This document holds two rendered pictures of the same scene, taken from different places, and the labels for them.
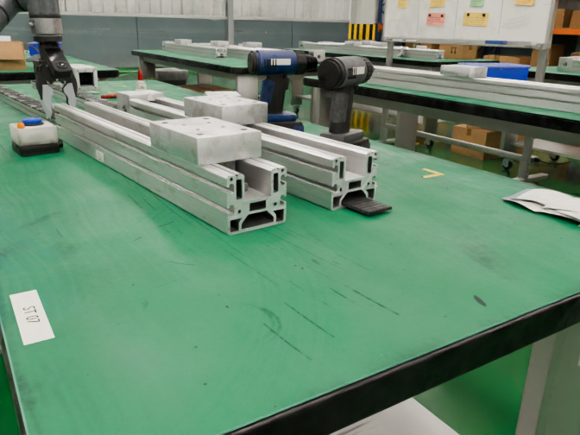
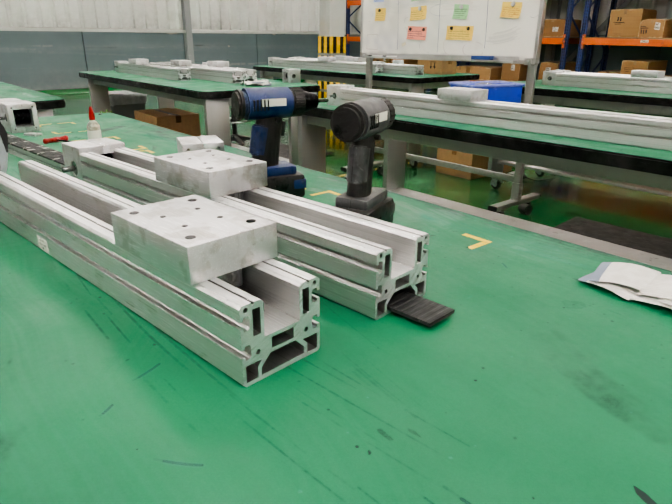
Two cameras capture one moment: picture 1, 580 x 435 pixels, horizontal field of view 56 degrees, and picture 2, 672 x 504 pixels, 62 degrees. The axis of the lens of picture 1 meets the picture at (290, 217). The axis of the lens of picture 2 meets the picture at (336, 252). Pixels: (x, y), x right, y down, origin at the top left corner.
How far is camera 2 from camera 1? 25 cm
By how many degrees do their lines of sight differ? 7
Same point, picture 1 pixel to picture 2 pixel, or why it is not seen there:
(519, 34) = (506, 48)
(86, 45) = (25, 64)
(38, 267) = not seen: outside the picture
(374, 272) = (474, 448)
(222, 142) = (223, 247)
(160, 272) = (150, 490)
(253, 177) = (270, 291)
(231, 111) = (221, 177)
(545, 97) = (555, 123)
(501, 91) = (506, 116)
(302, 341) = not seen: outside the picture
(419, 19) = (398, 33)
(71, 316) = not seen: outside the picture
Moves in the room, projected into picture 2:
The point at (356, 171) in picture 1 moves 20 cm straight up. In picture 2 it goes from (401, 260) to (410, 95)
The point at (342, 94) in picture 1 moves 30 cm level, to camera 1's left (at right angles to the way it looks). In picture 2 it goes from (362, 148) to (166, 152)
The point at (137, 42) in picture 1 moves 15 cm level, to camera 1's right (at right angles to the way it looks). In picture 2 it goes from (85, 60) to (93, 60)
